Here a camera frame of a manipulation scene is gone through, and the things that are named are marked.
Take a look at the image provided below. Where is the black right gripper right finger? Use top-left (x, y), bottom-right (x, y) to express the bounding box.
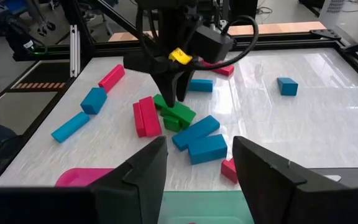
top-left (232, 136), bottom-right (308, 224)

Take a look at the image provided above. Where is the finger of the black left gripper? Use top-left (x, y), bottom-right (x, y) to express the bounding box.
top-left (175, 70), bottom-right (196, 103)
top-left (154, 71), bottom-right (180, 108)

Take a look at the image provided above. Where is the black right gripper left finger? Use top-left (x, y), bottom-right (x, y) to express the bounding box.
top-left (89, 136), bottom-right (168, 224)

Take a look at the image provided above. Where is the slim blue block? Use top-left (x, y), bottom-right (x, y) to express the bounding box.
top-left (186, 78), bottom-right (214, 93)

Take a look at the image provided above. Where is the small green block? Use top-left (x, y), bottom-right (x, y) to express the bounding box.
top-left (152, 93), bottom-right (168, 110)

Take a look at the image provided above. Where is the long green block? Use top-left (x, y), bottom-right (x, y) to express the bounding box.
top-left (159, 101), bottom-right (197, 129)

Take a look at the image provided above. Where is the red arch block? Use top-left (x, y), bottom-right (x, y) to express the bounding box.
top-left (220, 157), bottom-right (239, 184)

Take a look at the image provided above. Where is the large red block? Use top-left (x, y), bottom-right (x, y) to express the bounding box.
top-left (201, 60), bottom-right (235, 77)

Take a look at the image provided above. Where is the red rod block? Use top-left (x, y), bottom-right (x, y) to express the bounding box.
top-left (132, 101), bottom-right (147, 138)

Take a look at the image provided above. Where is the long blue block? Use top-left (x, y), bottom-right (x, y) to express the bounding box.
top-left (171, 114), bottom-right (221, 152)

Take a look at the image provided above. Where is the thin long red block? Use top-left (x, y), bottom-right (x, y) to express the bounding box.
top-left (98, 63), bottom-right (126, 93)

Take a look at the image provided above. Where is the wide blue block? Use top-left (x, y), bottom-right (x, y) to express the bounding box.
top-left (187, 134), bottom-right (229, 166)

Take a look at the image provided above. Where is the blue rectangular block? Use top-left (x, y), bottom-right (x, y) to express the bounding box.
top-left (80, 87), bottom-right (108, 115)
top-left (50, 111), bottom-right (91, 144)

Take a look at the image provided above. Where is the short blue block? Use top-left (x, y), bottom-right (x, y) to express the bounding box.
top-left (276, 77), bottom-right (299, 96)

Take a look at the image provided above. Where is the red plastic tray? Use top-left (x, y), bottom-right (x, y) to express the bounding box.
top-left (54, 167), bottom-right (115, 187)

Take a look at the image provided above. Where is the white table mat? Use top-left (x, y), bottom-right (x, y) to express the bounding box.
top-left (0, 46), bottom-right (358, 192)

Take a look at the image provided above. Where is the teal plastic tray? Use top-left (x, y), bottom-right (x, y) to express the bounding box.
top-left (158, 190), bottom-right (255, 224)

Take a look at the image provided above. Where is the silver aluminium profile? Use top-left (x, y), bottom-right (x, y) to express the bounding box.
top-left (69, 24), bottom-right (81, 78)

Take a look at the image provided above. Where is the black chair base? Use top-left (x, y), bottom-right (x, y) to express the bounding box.
top-left (26, 0), bottom-right (57, 37)

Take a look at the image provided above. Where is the black device with green light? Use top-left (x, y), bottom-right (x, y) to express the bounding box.
top-left (4, 15), bottom-right (49, 62)

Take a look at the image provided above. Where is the yellow cable tag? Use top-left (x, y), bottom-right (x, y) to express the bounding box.
top-left (168, 47), bottom-right (193, 65)

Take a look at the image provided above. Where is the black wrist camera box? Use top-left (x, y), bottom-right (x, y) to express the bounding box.
top-left (194, 25), bottom-right (235, 63)

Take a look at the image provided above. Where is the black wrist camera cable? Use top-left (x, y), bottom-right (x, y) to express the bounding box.
top-left (197, 14), bottom-right (260, 71)

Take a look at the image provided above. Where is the black aluminium table frame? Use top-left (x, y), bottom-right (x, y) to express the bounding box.
top-left (0, 0), bottom-right (358, 187)

